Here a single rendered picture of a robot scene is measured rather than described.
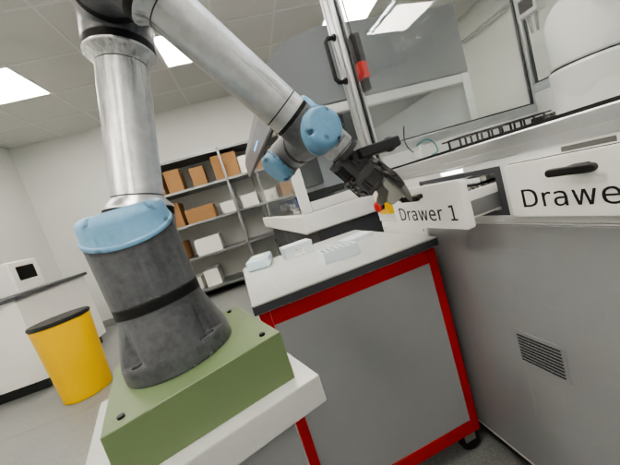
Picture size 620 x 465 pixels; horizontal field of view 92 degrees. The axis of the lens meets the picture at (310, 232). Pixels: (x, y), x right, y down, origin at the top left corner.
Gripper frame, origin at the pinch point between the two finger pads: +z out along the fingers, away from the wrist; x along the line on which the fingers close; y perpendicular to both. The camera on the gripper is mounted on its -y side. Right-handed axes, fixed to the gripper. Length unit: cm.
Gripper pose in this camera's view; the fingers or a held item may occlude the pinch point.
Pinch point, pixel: (405, 196)
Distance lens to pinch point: 81.2
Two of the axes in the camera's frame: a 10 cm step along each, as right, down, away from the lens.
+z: 7.7, 6.0, 2.3
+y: -5.9, 8.0, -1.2
